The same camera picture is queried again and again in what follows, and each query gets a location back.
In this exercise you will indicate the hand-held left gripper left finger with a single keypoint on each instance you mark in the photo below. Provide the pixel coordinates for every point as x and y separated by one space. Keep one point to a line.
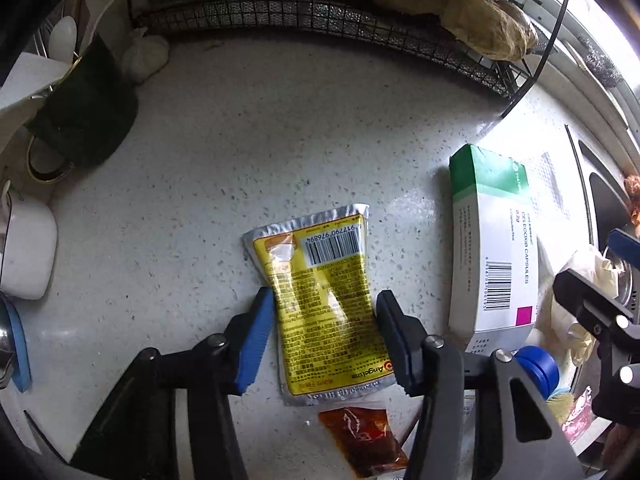
255 347

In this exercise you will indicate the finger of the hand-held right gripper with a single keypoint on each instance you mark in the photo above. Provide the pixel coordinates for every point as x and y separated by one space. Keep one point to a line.
585 295
625 245

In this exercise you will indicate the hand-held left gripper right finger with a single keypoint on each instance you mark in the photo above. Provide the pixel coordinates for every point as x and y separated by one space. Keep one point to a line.
397 355

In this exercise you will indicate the yellow foil packet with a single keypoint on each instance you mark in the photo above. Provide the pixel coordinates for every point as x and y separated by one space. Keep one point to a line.
320 300

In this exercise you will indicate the pink plastic wrapper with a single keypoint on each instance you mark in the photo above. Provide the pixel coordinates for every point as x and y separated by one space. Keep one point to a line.
580 417

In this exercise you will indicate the metal sink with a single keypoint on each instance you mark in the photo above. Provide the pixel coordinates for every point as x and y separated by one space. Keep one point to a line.
600 200

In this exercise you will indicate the blue bottle cap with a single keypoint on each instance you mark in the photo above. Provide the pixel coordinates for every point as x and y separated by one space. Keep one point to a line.
540 367

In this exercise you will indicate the red sauce sachet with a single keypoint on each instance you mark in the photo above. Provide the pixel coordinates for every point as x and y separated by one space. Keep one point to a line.
360 435

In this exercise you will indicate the white green medicine box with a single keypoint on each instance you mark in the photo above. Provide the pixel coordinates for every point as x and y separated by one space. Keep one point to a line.
495 240

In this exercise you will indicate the blue rimmed metal lid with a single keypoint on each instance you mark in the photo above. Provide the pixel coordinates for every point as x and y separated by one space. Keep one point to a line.
20 355

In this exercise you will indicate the white ceramic pot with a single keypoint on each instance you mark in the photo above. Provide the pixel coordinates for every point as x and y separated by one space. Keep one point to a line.
27 255

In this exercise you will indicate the yellow cloth rag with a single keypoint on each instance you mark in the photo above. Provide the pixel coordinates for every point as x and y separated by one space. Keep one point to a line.
480 15

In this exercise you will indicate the gold rimmed bowl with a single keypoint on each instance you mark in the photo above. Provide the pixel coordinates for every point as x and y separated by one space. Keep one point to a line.
46 162

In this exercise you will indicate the dark green cloth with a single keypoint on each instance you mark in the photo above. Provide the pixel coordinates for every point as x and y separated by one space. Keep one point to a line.
85 110

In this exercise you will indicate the small white plastic bag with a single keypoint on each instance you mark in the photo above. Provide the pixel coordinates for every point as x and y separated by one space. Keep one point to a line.
145 57

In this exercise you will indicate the white board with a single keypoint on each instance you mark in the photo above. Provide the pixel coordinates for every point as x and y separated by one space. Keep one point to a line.
30 75

